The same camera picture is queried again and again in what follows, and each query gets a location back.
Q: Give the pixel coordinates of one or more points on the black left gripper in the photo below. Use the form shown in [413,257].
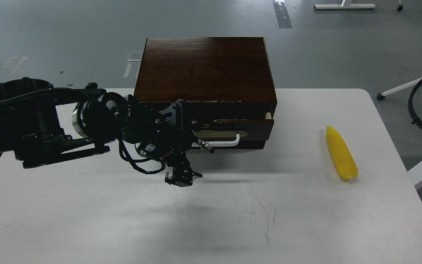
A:
[163,136]

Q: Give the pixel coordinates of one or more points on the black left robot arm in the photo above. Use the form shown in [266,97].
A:
[43,125]

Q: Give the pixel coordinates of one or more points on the wooden drawer with white handle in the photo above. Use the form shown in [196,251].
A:
[234,133]

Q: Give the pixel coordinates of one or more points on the white desk leg frame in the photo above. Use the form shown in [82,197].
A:
[345,5]

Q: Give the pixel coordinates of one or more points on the yellow corn cob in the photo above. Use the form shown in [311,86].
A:
[340,154]

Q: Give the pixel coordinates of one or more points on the dark wooden drawer cabinet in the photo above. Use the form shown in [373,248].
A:
[220,77]

